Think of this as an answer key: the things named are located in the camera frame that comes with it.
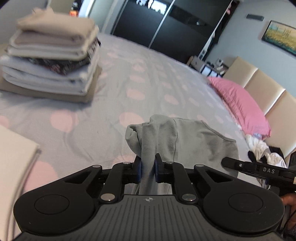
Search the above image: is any grey long-sleeve shirt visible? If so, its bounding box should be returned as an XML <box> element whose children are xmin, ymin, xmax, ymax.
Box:
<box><xmin>125</xmin><ymin>114</ymin><xmax>239</xmax><ymax>195</ymax></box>

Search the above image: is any cream padded headboard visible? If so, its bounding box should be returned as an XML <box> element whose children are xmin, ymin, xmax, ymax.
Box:
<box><xmin>224</xmin><ymin>56</ymin><xmax>295</xmax><ymax>163</ymax></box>

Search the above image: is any person's right hand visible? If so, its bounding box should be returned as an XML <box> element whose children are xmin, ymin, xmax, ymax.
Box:
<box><xmin>281</xmin><ymin>193</ymin><xmax>296</xmax><ymax>213</ymax></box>

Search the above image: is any pink pillow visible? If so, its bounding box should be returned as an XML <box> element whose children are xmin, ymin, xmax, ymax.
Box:
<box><xmin>208</xmin><ymin>76</ymin><xmax>271</xmax><ymax>138</ymax></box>

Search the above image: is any framed landscape painting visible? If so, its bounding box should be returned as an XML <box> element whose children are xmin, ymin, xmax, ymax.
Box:
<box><xmin>261</xmin><ymin>20</ymin><xmax>296</xmax><ymax>56</ymax></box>

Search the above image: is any black garment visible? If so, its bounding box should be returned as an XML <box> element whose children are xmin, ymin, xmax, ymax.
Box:
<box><xmin>248</xmin><ymin>146</ymin><xmax>287</xmax><ymax>168</ymax></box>

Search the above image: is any folded beige garment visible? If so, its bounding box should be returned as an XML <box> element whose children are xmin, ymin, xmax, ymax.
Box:
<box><xmin>16</xmin><ymin>8</ymin><xmax>95</xmax><ymax>44</ymax></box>

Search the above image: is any folded light grey towel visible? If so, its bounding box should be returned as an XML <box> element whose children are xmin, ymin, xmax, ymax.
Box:
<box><xmin>1</xmin><ymin>49</ymin><xmax>100</xmax><ymax>96</ymax></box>

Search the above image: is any folded white shirt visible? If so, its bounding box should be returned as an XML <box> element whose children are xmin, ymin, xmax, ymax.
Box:
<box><xmin>1</xmin><ymin>126</ymin><xmax>40</xmax><ymax>240</ymax></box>

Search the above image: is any far white nightstand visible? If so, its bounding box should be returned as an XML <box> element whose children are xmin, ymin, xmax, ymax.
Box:
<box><xmin>187</xmin><ymin>56</ymin><xmax>229</xmax><ymax>77</ymax></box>

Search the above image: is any black wall air vent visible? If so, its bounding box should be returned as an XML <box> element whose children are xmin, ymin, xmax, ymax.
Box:
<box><xmin>246</xmin><ymin>14</ymin><xmax>264</xmax><ymax>22</ymax></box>

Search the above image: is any grey pink-dotted bed sheet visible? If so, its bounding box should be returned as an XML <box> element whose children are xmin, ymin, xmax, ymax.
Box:
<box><xmin>1</xmin><ymin>34</ymin><xmax>248</xmax><ymax>193</ymax></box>

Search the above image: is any white crumpled garment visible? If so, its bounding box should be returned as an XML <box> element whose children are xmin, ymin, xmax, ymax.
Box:
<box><xmin>245</xmin><ymin>133</ymin><xmax>287</xmax><ymax>168</ymax></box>

